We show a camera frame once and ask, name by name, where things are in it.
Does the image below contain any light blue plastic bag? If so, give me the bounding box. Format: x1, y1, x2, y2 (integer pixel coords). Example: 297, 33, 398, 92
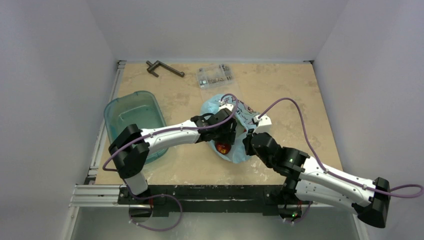
200, 94, 260, 164

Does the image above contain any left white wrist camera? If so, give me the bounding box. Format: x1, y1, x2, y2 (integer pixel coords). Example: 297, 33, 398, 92
218, 103, 236, 115

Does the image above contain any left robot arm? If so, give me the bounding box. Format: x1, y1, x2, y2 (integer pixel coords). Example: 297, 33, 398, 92
108, 104, 236, 205

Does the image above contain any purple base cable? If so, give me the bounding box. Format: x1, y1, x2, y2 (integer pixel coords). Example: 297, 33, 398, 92
120, 192, 185, 232
282, 202, 313, 225

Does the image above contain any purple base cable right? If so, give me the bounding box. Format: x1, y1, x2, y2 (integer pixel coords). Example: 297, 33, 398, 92
282, 202, 313, 225

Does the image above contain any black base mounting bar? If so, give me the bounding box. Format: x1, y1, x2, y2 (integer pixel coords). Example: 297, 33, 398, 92
117, 185, 309, 218

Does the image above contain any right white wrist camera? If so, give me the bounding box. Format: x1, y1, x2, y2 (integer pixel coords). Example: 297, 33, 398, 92
252, 114, 272, 134

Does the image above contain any dark metal crank handle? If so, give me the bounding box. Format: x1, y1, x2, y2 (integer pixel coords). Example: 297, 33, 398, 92
145, 60, 185, 78

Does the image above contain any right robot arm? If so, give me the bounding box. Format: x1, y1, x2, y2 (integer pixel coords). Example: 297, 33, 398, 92
242, 129, 391, 229

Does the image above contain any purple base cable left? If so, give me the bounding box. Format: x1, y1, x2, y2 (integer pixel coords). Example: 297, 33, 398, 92
120, 192, 185, 232

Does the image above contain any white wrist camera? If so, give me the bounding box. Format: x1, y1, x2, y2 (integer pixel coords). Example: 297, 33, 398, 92
218, 103, 236, 115
252, 114, 272, 134

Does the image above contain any aluminium frame rail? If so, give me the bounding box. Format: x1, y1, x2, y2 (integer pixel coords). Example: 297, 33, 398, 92
68, 166, 120, 208

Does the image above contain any red fake apple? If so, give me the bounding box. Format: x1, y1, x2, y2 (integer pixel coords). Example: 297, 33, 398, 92
214, 141, 232, 156

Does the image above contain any teal plastic tub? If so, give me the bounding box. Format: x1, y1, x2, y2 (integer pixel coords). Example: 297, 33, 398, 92
103, 90, 170, 166

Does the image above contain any clear plastic organizer box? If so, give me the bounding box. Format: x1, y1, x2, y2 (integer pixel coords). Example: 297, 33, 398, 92
195, 63, 241, 100

